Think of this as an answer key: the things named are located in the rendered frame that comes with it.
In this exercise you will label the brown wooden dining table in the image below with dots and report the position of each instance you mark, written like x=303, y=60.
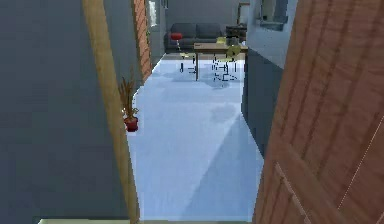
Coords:
x=216, y=48

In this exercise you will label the yellow green chair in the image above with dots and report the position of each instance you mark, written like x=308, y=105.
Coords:
x=187, y=56
x=230, y=56

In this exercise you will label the light wooden door frame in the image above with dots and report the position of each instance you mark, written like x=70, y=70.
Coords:
x=108, y=100

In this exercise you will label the house plant in red pot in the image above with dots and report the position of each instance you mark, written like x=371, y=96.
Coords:
x=129, y=113

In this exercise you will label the dark grey sofa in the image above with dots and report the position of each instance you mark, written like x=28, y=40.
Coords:
x=196, y=35

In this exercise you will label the window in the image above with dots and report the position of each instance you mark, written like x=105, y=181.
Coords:
x=152, y=12

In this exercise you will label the grey framed wall picture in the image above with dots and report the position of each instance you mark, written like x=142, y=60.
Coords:
x=274, y=15

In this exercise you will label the red stool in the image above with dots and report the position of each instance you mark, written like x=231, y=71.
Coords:
x=176, y=36

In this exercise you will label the orange brown room door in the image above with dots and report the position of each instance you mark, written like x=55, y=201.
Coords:
x=143, y=36

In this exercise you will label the brown wooden room door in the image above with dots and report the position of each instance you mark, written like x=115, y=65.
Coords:
x=326, y=116

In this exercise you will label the dark side cabinet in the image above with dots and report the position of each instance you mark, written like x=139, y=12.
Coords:
x=236, y=31

